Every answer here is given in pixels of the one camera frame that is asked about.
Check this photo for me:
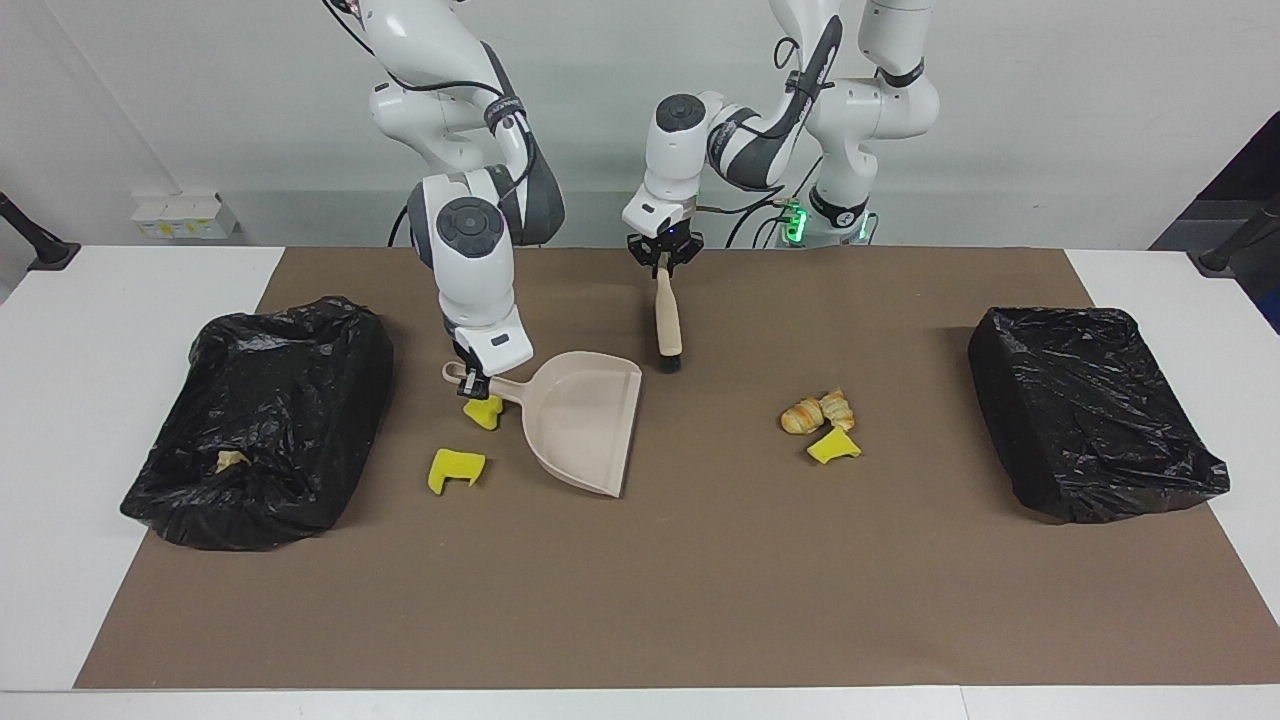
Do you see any beige hand brush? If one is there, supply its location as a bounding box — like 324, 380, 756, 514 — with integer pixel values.
653, 254, 685, 374

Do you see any yellow notched sponge piece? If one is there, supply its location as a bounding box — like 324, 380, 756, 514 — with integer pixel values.
428, 448, 487, 495

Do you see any beige plastic dustpan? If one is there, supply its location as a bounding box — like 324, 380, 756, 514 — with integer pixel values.
443, 350, 643, 498

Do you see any yellow sponge wedge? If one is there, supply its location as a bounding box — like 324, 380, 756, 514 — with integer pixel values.
807, 428, 862, 465

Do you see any black bag lined bin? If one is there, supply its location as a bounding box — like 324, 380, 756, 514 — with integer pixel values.
967, 306, 1231, 523
120, 296, 394, 551

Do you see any brown table mat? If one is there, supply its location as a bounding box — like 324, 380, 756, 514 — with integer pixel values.
75, 247, 1280, 689

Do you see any dark grey cabinet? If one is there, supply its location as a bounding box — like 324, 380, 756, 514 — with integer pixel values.
1150, 110, 1280, 333

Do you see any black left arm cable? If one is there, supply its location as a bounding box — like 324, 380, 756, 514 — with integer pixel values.
695, 15, 846, 219

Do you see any white wall socket box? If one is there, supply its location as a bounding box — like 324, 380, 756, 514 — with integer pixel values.
132, 192, 239, 239

